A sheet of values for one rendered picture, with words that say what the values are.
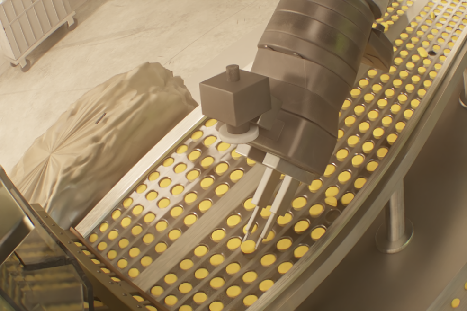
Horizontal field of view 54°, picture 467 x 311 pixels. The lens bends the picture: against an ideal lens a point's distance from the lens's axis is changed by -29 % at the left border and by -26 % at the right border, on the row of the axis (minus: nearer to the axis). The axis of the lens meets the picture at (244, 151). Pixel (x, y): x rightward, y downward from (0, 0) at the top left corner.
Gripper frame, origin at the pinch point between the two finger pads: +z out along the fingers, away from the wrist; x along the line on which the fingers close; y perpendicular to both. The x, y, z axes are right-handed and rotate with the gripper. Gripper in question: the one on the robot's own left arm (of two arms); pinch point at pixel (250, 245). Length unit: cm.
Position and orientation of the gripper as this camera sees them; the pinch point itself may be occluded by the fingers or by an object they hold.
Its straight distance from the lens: 44.0
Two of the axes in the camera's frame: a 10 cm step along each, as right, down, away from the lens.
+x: 7.1, 2.9, -6.4
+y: -5.8, -2.8, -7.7
